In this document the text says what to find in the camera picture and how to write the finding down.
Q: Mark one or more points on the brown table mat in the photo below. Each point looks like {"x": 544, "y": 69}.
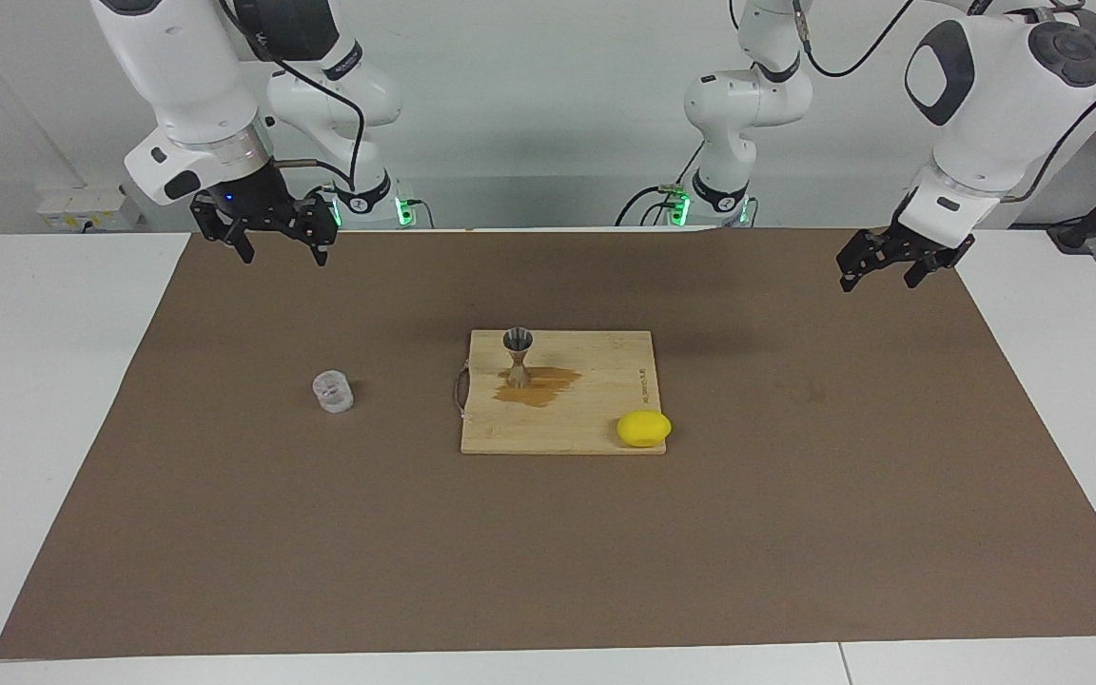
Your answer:
{"x": 320, "y": 533}

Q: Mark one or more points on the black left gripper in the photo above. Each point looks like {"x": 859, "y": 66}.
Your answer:
{"x": 929, "y": 243}

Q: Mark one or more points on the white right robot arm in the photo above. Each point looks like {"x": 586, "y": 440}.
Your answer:
{"x": 186, "y": 76}

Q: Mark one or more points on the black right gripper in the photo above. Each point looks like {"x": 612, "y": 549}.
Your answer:
{"x": 258, "y": 198}

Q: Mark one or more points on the white wall socket box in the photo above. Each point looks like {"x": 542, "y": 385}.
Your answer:
{"x": 87, "y": 207}

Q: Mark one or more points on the clear glass cup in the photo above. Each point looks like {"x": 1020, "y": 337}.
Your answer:
{"x": 332, "y": 395}

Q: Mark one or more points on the wooden cutting board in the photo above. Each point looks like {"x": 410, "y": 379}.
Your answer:
{"x": 557, "y": 423}

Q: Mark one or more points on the metal jigger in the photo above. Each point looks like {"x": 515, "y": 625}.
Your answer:
{"x": 518, "y": 373}

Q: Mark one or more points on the yellow lemon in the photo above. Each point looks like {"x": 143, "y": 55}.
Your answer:
{"x": 643, "y": 429}

